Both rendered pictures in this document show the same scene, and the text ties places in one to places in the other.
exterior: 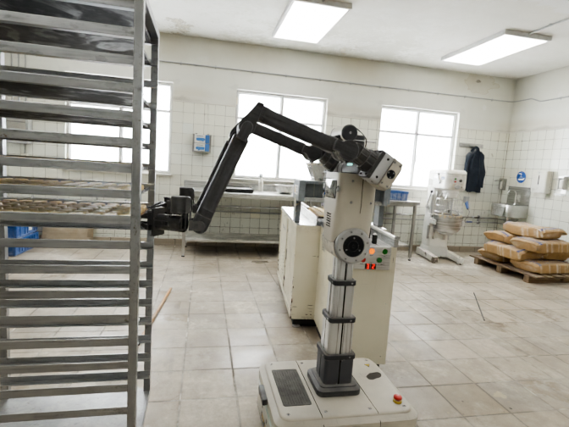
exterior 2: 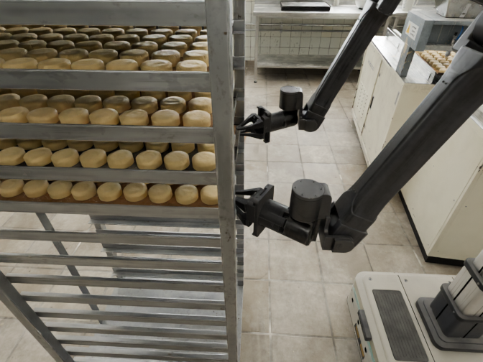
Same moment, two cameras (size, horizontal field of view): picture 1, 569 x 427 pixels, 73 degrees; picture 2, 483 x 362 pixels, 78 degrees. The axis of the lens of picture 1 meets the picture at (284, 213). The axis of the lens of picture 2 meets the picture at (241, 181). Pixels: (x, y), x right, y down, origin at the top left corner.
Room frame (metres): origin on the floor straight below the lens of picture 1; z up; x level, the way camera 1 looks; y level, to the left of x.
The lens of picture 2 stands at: (0.94, 0.38, 1.48)
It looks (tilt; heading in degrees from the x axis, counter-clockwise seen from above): 38 degrees down; 15
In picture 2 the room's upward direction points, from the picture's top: straight up
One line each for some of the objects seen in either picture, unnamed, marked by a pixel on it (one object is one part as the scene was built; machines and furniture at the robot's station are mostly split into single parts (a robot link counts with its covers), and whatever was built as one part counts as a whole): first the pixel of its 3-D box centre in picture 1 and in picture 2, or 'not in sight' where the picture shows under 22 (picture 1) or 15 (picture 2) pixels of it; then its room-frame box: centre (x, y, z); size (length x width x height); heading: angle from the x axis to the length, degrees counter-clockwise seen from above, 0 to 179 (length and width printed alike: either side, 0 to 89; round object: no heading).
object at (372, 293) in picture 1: (349, 290); (462, 172); (2.63, -0.49, 0.45); 0.70 x 0.34 x 0.90; 6
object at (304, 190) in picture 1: (339, 202); (469, 48); (3.14, -0.44, 1.01); 0.72 x 0.33 x 0.34; 96
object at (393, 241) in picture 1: (351, 219); not in sight; (3.26, -0.57, 0.87); 2.01 x 0.03 x 0.07; 6
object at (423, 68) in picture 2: (304, 211); (405, 49); (3.59, -0.18, 0.88); 1.28 x 0.01 x 0.07; 6
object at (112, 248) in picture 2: (77, 341); (171, 250); (1.68, 0.91, 0.42); 0.64 x 0.03 x 0.03; 103
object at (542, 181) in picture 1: (512, 203); not in sight; (6.31, -3.69, 0.93); 0.99 x 0.38 x 1.09; 12
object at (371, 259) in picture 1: (370, 257); not in sight; (2.27, -0.53, 0.77); 0.24 x 0.04 x 0.14; 96
